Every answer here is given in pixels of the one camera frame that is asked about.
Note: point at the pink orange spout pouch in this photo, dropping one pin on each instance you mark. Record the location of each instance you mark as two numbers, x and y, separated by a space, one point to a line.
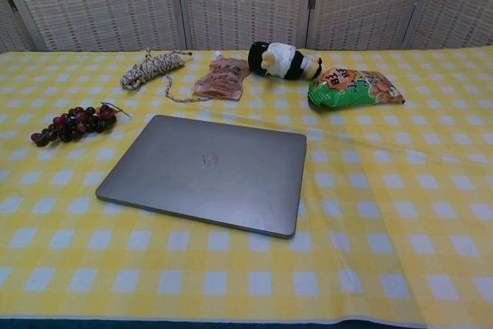
221 78

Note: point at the black white plush toy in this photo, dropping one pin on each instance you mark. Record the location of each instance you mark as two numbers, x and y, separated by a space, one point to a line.
287 59

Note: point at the grey laptop computer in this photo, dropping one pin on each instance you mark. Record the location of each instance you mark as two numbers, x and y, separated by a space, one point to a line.
200 186

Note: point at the woven beige folding screen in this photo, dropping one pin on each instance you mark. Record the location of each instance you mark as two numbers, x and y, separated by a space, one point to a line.
242 1

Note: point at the yellow checkered tablecloth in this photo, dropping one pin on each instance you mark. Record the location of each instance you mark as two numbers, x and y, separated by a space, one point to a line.
246 267

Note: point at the green orange snack bag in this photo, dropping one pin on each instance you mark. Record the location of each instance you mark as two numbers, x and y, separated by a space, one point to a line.
346 92

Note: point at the dark red grape bunch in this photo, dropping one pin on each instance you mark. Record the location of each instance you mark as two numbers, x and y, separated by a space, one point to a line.
82 123

